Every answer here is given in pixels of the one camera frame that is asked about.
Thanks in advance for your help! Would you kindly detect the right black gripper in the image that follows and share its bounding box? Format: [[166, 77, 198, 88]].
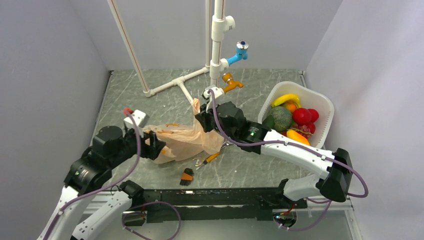
[[195, 99, 237, 141]]

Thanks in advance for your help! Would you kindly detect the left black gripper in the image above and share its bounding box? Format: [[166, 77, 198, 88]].
[[108, 124, 167, 168]]

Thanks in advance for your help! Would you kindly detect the orange plastic bag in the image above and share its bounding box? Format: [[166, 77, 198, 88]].
[[142, 118, 224, 165]]

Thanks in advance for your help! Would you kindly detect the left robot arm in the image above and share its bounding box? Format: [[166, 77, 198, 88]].
[[38, 126, 166, 240]]

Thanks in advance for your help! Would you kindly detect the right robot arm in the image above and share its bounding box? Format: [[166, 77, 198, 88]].
[[195, 102, 353, 208]]

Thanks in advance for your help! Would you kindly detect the green fake avocado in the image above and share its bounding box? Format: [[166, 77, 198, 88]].
[[262, 115, 275, 129]]

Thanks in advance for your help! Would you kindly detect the green fake melon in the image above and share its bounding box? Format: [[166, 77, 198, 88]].
[[268, 106, 293, 132]]

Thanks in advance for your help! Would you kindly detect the yellow fake mango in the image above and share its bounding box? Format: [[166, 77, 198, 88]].
[[286, 129, 310, 146]]

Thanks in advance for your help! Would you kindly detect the fake orange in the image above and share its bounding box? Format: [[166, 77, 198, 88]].
[[283, 101, 298, 114]]

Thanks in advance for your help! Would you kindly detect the yellow fake banana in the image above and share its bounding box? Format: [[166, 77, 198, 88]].
[[270, 93, 302, 108]]

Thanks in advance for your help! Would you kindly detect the red fake apple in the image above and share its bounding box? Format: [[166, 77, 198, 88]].
[[292, 108, 311, 125]]

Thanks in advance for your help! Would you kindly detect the red fake tomato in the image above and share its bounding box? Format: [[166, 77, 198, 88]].
[[307, 108, 320, 123]]

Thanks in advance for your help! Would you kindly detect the silver combination wrench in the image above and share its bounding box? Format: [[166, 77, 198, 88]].
[[194, 141, 232, 169]]

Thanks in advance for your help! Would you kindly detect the black orange hex key set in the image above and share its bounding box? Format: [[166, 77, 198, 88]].
[[179, 168, 194, 186]]

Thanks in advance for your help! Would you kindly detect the orange tap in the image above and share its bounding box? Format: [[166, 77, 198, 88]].
[[222, 72, 244, 94]]

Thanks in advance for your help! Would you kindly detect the blue tap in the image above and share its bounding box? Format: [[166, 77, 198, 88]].
[[226, 40, 249, 66]]

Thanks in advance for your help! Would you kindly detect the white PVC pipe stand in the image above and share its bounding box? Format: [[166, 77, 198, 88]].
[[108, 0, 236, 101]]

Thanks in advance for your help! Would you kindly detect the white plastic basket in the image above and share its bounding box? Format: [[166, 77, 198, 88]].
[[257, 81, 335, 149]]

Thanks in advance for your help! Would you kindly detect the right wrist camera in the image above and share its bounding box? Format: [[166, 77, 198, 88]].
[[202, 86, 225, 111]]

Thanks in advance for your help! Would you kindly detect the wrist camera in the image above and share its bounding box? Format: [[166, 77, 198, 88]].
[[202, 86, 225, 111], [123, 107, 150, 129]]

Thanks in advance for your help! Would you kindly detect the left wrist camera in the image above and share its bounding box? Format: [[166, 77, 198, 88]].
[[123, 107, 150, 129]]

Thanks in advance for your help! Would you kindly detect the orange handled screwdriver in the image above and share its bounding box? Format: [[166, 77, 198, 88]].
[[195, 152, 220, 170]]

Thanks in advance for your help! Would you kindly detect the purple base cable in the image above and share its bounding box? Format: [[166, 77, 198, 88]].
[[121, 200, 182, 240]]

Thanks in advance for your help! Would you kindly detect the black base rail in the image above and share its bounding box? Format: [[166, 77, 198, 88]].
[[130, 187, 308, 223]]

